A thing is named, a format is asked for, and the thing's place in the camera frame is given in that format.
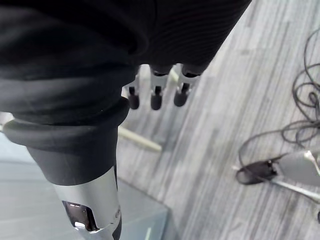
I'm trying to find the black cable on floor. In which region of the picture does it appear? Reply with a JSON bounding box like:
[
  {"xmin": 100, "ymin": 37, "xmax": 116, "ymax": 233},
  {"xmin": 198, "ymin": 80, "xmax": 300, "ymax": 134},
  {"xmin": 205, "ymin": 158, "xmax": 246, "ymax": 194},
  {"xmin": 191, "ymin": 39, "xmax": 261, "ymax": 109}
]
[{"xmin": 238, "ymin": 24, "xmax": 320, "ymax": 176}]

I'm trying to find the robot silver leg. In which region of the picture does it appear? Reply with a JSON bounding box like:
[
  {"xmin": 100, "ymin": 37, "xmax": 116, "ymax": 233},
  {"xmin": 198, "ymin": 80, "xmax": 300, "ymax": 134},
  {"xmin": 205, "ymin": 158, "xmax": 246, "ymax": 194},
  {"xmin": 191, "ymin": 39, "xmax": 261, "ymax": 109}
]
[{"xmin": 275, "ymin": 149, "xmax": 320, "ymax": 188}]

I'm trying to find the robot dark foot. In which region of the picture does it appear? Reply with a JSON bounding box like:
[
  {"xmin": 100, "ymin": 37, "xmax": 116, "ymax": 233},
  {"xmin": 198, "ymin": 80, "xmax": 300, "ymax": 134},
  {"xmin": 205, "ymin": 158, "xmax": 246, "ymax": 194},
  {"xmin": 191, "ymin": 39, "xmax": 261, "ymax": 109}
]
[{"xmin": 235, "ymin": 152, "xmax": 286, "ymax": 186}]

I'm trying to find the right robot hand black cloth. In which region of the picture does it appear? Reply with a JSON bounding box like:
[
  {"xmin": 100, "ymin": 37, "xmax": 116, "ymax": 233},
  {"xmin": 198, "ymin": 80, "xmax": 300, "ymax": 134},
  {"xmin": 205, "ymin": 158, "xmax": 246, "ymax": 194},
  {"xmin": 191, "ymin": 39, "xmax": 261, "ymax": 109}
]
[{"xmin": 0, "ymin": 0, "xmax": 252, "ymax": 240}]

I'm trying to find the pale green frame bar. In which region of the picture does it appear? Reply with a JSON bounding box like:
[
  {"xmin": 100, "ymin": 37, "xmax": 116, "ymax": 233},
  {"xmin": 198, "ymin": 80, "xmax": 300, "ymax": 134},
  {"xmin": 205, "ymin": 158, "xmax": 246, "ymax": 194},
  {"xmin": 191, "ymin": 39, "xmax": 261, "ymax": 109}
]
[{"xmin": 117, "ymin": 126, "xmax": 163, "ymax": 154}]

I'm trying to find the silver metal rod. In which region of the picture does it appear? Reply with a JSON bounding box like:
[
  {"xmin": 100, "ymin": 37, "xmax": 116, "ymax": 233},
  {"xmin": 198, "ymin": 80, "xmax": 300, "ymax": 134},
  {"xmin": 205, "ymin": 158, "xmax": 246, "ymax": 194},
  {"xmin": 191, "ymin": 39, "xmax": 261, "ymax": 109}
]
[{"xmin": 271, "ymin": 179, "xmax": 320, "ymax": 204}]

